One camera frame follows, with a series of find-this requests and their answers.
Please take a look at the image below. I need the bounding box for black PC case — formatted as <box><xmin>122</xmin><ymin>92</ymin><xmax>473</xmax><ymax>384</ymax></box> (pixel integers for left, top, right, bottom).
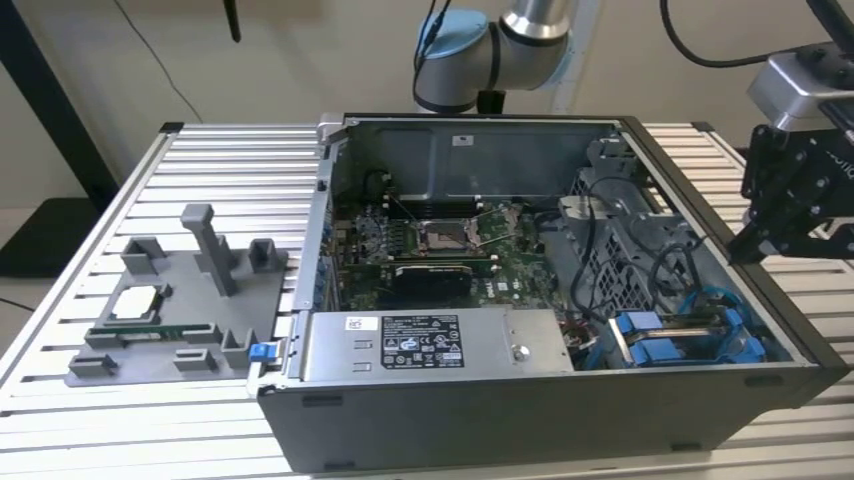
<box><xmin>245</xmin><ymin>111</ymin><xmax>854</xmax><ymax>475</ymax></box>

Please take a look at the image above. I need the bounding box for green motherboard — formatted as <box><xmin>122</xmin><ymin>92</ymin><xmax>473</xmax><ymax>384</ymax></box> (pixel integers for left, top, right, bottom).
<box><xmin>328</xmin><ymin>198</ymin><xmax>576</xmax><ymax>322</ymax></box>

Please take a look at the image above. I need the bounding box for black graphics card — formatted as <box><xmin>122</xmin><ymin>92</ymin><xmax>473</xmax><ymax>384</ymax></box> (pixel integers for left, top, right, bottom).
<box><xmin>391</xmin><ymin>263</ymin><xmax>476</xmax><ymax>297</ymax></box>

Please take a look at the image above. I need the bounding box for metal socket cover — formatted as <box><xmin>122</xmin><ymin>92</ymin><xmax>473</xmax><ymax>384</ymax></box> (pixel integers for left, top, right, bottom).
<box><xmin>476</xmin><ymin>203</ymin><xmax>529</xmax><ymax>246</ymax></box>

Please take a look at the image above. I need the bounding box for silver power supply unit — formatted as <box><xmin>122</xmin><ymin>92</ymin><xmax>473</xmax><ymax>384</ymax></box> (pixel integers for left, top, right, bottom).
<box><xmin>300</xmin><ymin>308</ymin><xmax>576</xmax><ymax>377</ymax></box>

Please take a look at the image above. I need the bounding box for black hanging strap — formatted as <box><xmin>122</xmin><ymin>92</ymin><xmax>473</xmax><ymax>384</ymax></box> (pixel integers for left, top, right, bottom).
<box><xmin>221</xmin><ymin>0</ymin><xmax>242</xmax><ymax>45</ymax></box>

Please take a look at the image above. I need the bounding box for CPU socket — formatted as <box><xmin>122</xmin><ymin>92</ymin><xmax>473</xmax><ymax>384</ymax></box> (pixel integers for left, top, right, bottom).
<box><xmin>413</xmin><ymin>218</ymin><xmax>483</xmax><ymax>253</ymax></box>

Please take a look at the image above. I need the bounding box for black flat pad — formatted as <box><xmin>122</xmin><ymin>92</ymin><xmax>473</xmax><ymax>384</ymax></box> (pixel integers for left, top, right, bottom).
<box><xmin>0</xmin><ymin>196</ymin><xmax>102</xmax><ymax>279</ymax></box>

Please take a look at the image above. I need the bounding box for black hanging cable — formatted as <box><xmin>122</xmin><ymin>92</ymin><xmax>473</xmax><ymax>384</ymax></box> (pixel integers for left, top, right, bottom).
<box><xmin>657</xmin><ymin>0</ymin><xmax>779</xmax><ymax>70</ymax></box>

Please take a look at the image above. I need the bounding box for green RAM stick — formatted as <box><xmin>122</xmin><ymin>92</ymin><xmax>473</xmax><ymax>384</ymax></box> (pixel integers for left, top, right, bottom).
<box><xmin>90</xmin><ymin>323</ymin><xmax>216</xmax><ymax>343</ymax></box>

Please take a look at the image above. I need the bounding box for thin wire locking lever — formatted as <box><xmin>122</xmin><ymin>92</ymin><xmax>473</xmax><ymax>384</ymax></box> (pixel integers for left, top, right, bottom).
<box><xmin>387</xmin><ymin>192</ymin><xmax>429</xmax><ymax>227</ymax></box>

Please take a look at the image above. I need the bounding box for metal disk bay cage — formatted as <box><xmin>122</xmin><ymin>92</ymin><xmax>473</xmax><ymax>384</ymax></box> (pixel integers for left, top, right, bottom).
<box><xmin>537</xmin><ymin>138</ymin><xmax>768</xmax><ymax>324</ymax></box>

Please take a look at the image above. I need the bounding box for thin black looped wire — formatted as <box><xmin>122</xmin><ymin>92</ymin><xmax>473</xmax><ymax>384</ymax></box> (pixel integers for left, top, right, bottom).
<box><xmin>647</xmin><ymin>234</ymin><xmax>708</xmax><ymax>314</ymax></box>

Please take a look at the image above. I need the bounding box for coloured power wire bundle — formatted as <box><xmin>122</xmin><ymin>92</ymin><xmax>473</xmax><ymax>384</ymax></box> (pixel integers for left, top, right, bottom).
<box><xmin>560</xmin><ymin>310</ymin><xmax>605</xmax><ymax>354</ymax></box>

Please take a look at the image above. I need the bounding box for silver CPU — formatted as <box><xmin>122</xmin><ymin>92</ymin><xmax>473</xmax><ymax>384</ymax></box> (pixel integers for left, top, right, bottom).
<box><xmin>110</xmin><ymin>286</ymin><xmax>166</xmax><ymax>322</ymax></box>

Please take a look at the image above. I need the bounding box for black RAM slot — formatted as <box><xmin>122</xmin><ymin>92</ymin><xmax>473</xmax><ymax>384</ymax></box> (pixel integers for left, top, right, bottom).
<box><xmin>383</xmin><ymin>200</ymin><xmax>485</xmax><ymax>209</ymax></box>
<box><xmin>383</xmin><ymin>195</ymin><xmax>485</xmax><ymax>204</ymax></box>
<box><xmin>383</xmin><ymin>209</ymin><xmax>485</xmax><ymax>220</ymax></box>
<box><xmin>383</xmin><ymin>205</ymin><xmax>485</xmax><ymax>214</ymax></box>

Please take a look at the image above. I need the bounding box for hard disk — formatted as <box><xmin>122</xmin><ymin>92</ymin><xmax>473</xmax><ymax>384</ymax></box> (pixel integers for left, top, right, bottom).
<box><xmin>609</xmin><ymin>307</ymin><xmax>765</xmax><ymax>374</ymax></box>

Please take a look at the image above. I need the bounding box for thin dark wall wire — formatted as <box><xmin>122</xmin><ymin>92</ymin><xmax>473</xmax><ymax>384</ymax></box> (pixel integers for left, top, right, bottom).
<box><xmin>110</xmin><ymin>0</ymin><xmax>209</xmax><ymax>125</ymax></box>

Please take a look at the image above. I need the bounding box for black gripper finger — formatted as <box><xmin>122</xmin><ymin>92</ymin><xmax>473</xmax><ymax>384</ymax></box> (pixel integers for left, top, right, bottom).
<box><xmin>725</xmin><ymin>193</ymin><xmax>827</xmax><ymax>265</ymax></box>
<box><xmin>788</xmin><ymin>216</ymin><xmax>854</xmax><ymax>260</ymax></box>

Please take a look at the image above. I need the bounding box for grey parts rack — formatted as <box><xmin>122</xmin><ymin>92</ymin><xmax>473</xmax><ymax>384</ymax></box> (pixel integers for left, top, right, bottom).
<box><xmin>64</xmin><ymin>201</ymin><xmax>293</xmax><ymax>389</ymax></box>

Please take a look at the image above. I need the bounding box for thick black cable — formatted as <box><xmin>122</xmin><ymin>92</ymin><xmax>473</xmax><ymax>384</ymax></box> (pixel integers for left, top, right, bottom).
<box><xmin>569</xmin><ymin>175</ymin><xmax>645</xmax><ymax>319</ymax></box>

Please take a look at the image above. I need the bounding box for blue disk wire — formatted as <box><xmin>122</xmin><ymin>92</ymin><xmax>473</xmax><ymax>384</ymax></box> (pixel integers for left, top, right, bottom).
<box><xmin>677</xmin><ymin>283</ymin><xmax>743</xmax><ymax>322</ymax></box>

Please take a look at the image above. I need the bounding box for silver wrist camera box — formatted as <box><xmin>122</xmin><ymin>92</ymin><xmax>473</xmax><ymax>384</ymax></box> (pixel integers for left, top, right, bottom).
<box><xmin>744</xmin><ymin>45</ymin><xmax>854</xmax><ymax>134</ymax></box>

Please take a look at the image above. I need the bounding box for black monitor stand pole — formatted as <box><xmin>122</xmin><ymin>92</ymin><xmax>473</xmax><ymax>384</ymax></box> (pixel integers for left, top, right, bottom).
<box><xmin>0</xmin><ymin>0</ymin><xmax>122</xmax><ymax>202</ymax></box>

